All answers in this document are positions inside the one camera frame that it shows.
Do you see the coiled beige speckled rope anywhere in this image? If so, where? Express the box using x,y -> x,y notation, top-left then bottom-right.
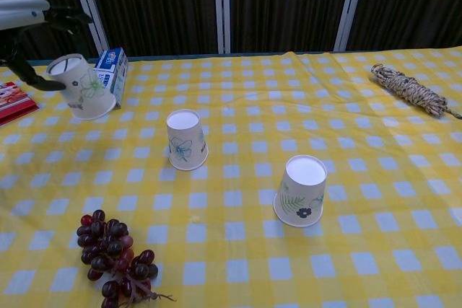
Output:
370,63 -> 462,120

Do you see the yellow white checkered tablecloth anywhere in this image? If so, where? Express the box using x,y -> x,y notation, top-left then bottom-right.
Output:
0,47 -> 462,308

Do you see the paper cup with green fern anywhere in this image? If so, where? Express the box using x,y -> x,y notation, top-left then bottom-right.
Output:
273,155 -> 328,228

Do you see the paper cup with marked base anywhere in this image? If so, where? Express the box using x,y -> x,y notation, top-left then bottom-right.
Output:
46,53 -> 117,120

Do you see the blue white toothpaste box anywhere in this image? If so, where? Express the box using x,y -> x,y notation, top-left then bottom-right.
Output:
92,47 -> 129,111

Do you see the white partition frame post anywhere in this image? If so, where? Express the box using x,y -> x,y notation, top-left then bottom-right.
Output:
214,0 -> 232,55
66,0 -> 110,59
334,0 -> 369,52

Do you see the paper cup with blue flower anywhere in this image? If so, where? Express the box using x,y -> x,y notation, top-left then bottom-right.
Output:
165,108 -> 209,171

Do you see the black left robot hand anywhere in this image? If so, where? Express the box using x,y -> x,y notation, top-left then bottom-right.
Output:
0,5 -> 94,92

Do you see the dark red grape bunch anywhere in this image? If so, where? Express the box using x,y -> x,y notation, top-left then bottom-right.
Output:
76,209 -> 177,308

